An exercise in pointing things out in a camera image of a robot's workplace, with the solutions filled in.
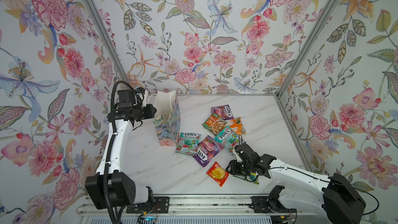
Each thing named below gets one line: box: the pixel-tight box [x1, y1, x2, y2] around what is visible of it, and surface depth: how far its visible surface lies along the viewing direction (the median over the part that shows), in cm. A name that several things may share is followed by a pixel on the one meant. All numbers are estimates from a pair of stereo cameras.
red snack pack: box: [206, 161, 230, 188], surface depth 84 cm
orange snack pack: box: [230, 117, 247, 135], surface depth 101 cm
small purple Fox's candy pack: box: [210, 104, 235, 120], surface depth 109 cm
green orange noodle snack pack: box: [201, 113, 235, 136], surface depth 103 cm
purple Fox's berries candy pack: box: [192, 134, 224, 168], surface depth 91 cm
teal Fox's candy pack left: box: [174, 132, 202, 156], surface depth 93 cm
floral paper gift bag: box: [153, 89, 182, 147], surface depth 86 cm
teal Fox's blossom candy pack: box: [214, 126, 246, 153], surface depth 95 cm
